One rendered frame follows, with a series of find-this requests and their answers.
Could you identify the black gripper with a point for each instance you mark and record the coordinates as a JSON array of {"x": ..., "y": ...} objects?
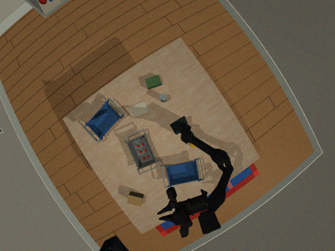
[{"x": 171, "y": 193}]

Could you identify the green rectangular block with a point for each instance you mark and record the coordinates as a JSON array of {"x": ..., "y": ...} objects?
[{"x": 153, "y": 82}]

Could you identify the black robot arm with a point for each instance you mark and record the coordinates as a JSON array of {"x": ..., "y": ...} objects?
[{"x": 207, "y": 219}]

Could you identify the grey cylinder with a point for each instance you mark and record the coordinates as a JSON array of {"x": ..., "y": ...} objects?
[{"x": 163, "y": 97}]

